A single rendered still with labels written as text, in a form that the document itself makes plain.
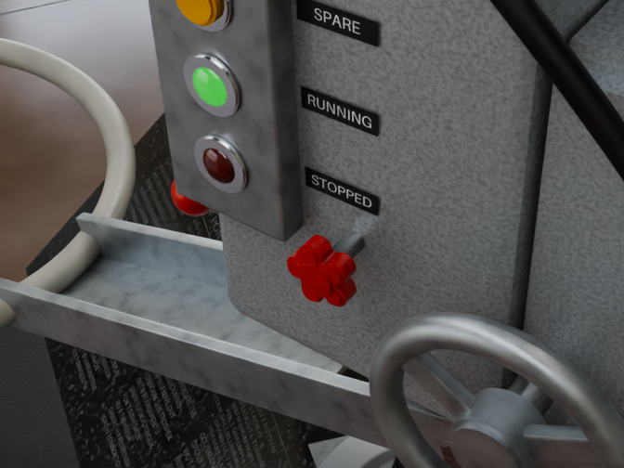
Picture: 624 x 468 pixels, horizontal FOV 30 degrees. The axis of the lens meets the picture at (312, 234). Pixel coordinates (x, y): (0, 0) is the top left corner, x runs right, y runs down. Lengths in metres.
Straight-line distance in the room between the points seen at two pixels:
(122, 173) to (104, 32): 2.02
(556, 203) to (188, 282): 0.57
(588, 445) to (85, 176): 2.24
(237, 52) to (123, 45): 2.58
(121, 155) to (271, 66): 0.68
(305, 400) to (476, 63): 0.40
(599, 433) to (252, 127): 0.23
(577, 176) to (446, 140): 0.06
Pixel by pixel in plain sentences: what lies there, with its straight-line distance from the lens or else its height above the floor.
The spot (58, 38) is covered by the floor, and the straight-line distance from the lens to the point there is 3.23.
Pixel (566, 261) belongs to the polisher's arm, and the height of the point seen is 1.27.
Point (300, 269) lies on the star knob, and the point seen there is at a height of 1.24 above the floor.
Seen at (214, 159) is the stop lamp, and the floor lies 1.27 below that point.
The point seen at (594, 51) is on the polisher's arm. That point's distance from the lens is 0.51.
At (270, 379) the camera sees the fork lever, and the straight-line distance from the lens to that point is 0.86.
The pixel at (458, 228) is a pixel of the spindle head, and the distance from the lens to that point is 0.57.
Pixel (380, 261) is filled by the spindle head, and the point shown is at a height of 1.23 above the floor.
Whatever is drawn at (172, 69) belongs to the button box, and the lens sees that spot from 0.62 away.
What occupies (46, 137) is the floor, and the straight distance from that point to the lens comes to 2.86.
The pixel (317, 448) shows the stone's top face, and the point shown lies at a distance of 1.06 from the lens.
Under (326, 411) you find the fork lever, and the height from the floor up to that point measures 1.00.
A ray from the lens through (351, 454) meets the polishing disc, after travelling 1.02.
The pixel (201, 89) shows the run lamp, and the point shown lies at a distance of 0.60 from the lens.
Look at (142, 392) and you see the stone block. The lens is 1.29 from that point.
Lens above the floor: 1.65
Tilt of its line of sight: 42 degrees down
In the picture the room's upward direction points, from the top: 3 degrees counter-clockwise
